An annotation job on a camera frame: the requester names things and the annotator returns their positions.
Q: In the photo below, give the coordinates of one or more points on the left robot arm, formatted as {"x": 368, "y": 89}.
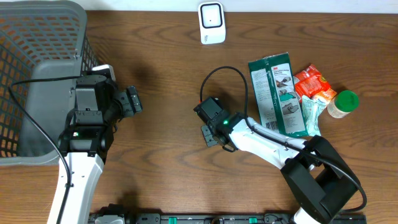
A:
{"x": 85, "y": 142}

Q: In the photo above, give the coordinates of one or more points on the red snack packet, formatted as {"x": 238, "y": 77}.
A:
{"x": 309, "y": 82}

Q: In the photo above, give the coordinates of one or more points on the small orange box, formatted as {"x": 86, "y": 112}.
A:
{"x": 325, "y": 96}

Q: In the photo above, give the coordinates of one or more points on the grey plastic mesh basket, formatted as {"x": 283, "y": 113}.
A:
{"x": 44, "y": 41}

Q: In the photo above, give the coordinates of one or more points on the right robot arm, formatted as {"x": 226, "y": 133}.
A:
{"x": 320, "y": 180}

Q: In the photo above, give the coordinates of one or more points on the white barcode scanner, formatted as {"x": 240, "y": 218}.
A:
{"x": 212, "y": 23}

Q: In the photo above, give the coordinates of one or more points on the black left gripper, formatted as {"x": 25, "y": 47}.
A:
{"x": 125, "y": 101}

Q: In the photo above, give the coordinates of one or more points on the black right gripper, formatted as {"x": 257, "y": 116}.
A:
{"x": 209, "y": 139}

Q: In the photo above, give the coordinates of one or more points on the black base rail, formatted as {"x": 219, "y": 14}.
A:
{"x": 118, "y": 214}

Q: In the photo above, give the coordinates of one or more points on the light green wipes pouch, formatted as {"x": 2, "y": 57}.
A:
{"x": 311, "y": 110}

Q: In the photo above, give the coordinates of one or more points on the green lid jar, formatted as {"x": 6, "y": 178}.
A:
{"x": 342, "y": 104}

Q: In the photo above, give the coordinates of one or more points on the green 3M package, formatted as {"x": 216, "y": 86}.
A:
{"x": 277, "y": 102}

